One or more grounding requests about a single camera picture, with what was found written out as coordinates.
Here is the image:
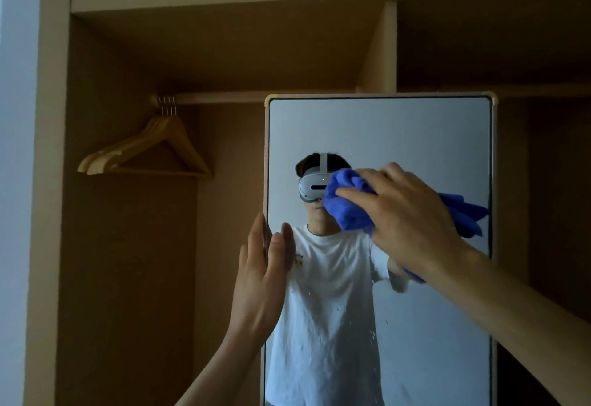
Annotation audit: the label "person's right hand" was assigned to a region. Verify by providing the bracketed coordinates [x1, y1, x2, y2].
[334, 162, 472, 277]

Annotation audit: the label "person's left hand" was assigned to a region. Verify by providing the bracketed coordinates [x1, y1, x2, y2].
[226, 212, 288, 346]

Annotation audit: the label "blue microfibre cloth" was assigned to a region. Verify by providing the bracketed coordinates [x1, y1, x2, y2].
[322, 168, 490, 284]

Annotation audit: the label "tall framed mirror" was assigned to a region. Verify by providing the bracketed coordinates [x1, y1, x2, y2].
[260, 91, 499, 406]

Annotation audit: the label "person's right forearm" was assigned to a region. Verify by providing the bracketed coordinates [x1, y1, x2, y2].
[422, 243, 591, 406]

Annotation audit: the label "wooden wardrobe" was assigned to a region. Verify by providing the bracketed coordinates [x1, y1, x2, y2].
[23, 0, 591, 406]

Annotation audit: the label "wooden clothes hanger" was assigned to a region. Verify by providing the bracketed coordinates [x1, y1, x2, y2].
[87, 96, 213, 179]
[77, 95, 195, 178]
[82, 96, 204, 178]

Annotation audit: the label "wooden clothes rail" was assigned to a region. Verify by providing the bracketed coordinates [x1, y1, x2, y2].
[150, 90, 356, 106]

